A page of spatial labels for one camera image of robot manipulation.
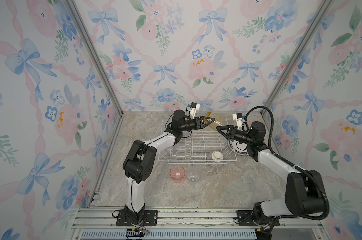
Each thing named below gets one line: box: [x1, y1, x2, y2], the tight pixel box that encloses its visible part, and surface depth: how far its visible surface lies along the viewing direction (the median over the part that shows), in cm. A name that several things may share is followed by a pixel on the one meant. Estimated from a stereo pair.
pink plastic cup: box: [170, 165, 186, 183], surface depth 89 cm
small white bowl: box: [211, 151, 224, 160], surface depth 90 cm
